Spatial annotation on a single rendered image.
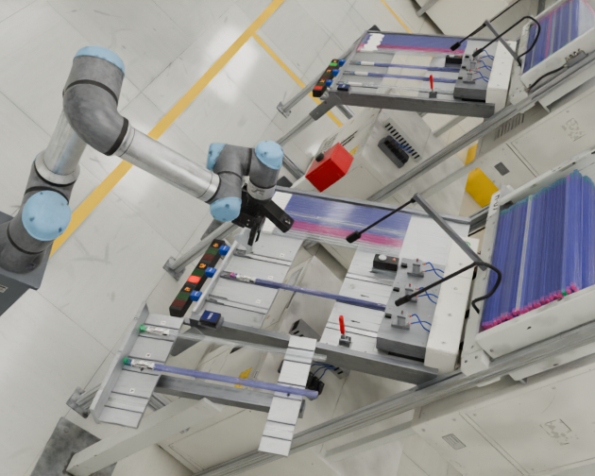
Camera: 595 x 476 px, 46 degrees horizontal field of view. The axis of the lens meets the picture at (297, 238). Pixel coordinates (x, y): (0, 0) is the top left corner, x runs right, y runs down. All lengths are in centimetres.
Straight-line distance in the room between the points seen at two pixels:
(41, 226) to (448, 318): 109
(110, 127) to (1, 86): 157
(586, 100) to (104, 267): 201
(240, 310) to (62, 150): 67
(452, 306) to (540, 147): 129
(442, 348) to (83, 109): 105
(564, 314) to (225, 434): 124
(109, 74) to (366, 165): 184
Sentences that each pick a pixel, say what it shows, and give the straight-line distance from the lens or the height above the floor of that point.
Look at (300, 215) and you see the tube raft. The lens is 237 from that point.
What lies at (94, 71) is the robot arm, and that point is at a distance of 164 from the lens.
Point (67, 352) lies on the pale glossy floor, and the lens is 266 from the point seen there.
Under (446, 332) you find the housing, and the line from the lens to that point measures 190.
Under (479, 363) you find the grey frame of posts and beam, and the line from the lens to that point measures 177.
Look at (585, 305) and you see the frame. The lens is 165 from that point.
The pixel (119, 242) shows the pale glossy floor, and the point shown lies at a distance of 295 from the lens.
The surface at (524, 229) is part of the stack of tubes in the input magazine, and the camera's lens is 201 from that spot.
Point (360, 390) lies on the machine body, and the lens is 256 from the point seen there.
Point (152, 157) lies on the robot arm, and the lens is 163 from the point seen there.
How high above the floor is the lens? 228
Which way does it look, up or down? 39 degrees down
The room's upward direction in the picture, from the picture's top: 56 degrees clockwise
